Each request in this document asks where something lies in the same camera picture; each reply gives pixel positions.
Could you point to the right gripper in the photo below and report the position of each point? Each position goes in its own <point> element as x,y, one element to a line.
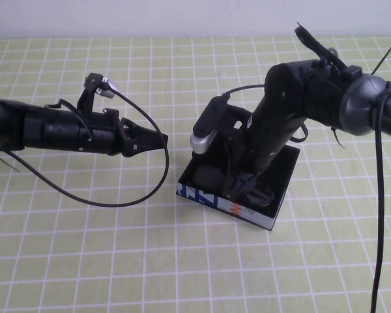
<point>242,156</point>

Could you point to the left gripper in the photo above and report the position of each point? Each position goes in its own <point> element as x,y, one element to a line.
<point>104,133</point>

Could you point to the black framed glasses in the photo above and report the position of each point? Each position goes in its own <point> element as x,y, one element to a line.
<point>208,177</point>

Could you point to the black printed glasses case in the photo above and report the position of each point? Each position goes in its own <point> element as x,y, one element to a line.
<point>280,182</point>

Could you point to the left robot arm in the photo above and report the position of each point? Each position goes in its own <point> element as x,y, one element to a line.
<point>6,127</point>

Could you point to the green grid tablecloth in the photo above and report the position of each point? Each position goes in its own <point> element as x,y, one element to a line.
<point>117,261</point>

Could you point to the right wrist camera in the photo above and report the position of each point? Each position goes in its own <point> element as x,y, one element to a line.
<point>208,120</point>

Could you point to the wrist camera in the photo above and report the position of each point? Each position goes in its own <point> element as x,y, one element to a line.
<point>208,120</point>
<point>101,83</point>

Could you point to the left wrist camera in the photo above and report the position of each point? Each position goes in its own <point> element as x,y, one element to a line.
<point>101,83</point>

